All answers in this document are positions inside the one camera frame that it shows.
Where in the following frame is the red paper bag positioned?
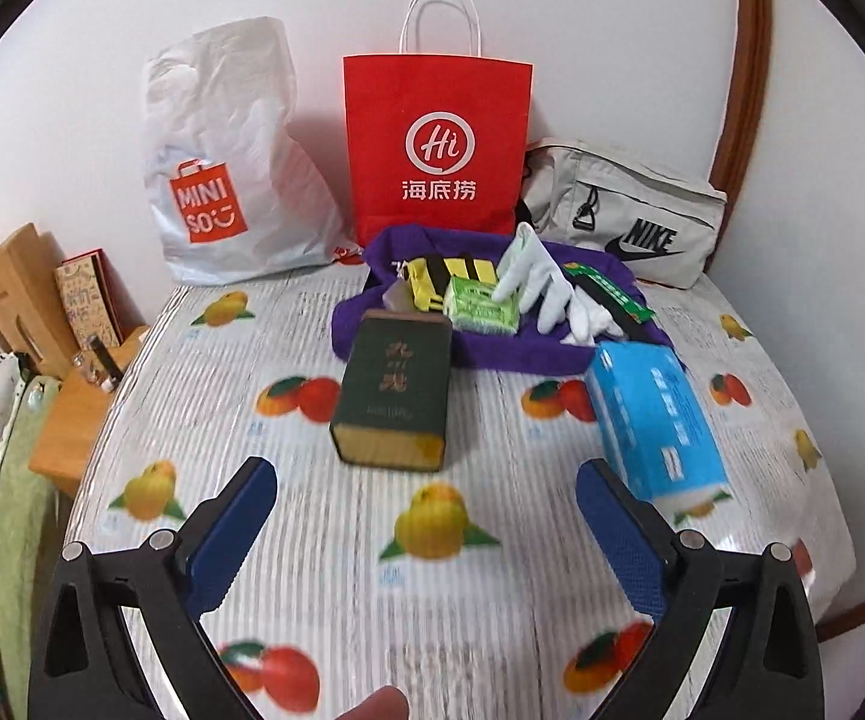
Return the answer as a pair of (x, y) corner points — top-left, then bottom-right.
(341, 0), (534, 248)

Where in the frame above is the white plastic shopping bag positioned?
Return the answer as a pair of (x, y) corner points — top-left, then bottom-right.
(140, 15), (365, 287)

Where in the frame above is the wooden headboard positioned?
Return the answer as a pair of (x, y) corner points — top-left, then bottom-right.
(0, 223), (66, 383)

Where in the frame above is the small black tool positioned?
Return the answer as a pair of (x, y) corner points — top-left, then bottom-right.
(86, 337), (128, 393)

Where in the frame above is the dark green tea box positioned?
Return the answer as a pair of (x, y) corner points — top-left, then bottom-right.
(329, 309), (453, 473)

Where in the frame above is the green snack packet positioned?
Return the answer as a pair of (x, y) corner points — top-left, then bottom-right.
(561, 262), (654, 321)

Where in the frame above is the green blanket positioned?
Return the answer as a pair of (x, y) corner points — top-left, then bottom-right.
(0, 375), (62, 720)

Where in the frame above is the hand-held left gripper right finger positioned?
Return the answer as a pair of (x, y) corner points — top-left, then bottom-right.
(576, 457), (827, 720)

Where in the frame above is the yellow striped cloth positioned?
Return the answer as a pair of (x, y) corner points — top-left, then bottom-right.
(406, 255), (501, 314)

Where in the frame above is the person's left hand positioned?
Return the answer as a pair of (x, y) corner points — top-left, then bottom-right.
(325, 685), (411, 720)

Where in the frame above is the green tissue packet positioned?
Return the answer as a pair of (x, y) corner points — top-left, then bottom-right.
(443, 276), (521, 335)

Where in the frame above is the brown wooden door frame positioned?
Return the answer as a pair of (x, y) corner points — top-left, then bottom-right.
(706, 0), (774, 275)

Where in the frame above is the wooden side table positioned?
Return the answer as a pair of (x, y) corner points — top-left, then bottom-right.
(28, 326), (152, 500)

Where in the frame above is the grey waist bag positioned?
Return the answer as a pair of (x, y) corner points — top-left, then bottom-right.
(518, 139), (728, 290)

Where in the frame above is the purple towel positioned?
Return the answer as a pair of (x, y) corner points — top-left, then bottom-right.
(331, 225), (677, 374)

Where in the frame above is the blue tissue pack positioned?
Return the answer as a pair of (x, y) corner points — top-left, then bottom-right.
(586, 340), (734, 503)

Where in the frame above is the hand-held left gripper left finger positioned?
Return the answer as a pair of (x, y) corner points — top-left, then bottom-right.
(28, 456), (278, 720)

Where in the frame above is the patterned book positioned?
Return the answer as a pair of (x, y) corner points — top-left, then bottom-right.
(53, 247), (128, 352)

